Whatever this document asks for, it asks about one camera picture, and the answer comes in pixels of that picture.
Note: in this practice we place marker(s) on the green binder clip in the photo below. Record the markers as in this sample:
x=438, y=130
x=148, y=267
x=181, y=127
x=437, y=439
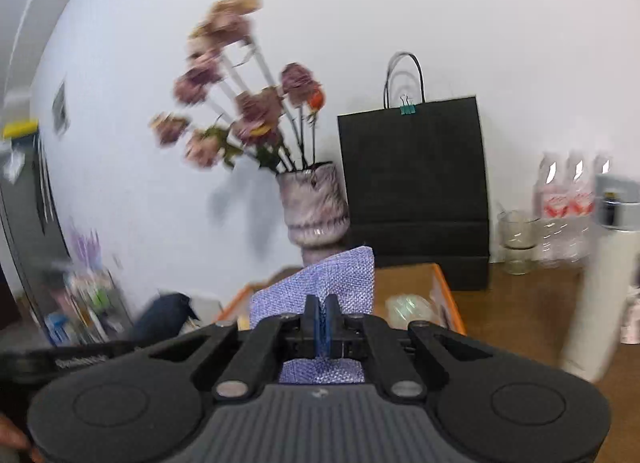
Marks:
x=408, y=107

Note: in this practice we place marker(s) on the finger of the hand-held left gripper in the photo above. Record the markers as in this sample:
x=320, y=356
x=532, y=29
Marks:
x=160, y=315

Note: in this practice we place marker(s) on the dried pink flower bouquet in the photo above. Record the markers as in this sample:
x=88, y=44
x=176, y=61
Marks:
x=255, y=113

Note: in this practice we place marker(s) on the yellow object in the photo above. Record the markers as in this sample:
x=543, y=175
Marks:
x=21, y=129

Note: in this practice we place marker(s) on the purple woven pouch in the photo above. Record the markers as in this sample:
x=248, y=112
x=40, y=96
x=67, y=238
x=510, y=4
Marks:
x=340, y=275

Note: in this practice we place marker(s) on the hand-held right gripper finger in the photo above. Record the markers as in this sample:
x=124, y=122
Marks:
x=319, y=338
x=331, y=338

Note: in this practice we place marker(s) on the person's left hand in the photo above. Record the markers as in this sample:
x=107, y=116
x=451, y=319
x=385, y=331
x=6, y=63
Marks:
x=12, y=435

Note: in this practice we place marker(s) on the orange red cardboard box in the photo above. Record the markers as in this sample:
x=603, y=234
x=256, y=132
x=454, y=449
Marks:
x=400, y=280

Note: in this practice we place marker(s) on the mottled purple white vase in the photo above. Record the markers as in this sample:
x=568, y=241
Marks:
x=312, y=208

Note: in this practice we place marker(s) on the black paper bag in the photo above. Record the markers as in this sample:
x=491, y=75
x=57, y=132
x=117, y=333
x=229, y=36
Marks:
x=415, y=183

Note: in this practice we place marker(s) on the small wall picture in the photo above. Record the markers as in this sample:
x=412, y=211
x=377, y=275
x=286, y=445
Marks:
x=60, y=108

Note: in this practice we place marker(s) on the cluttered stationery holder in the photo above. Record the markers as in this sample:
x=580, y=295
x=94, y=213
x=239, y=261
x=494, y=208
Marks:
x=85, y=303

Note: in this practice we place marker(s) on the white thermos flask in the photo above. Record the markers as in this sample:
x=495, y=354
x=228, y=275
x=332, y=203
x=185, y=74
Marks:
x=600, y=293

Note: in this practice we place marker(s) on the pink printed white wrapper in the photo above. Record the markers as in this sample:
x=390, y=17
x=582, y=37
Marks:
x=631, y=318

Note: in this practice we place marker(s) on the wooden desktop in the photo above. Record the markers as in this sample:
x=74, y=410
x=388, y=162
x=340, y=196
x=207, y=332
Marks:
x=520, y=323

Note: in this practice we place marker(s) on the purple white decoration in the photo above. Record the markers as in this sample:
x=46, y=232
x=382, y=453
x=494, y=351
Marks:
x=85, y=245

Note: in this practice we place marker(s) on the clear glass cup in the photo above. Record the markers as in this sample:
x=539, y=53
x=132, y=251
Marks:
x=518, y=260
x=517, y=228

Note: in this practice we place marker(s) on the translucent plastic ball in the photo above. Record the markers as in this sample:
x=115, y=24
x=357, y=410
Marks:
x=410, y=310

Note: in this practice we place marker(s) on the dark monitor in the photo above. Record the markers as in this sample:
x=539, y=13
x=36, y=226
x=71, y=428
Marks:
x=25, y=223

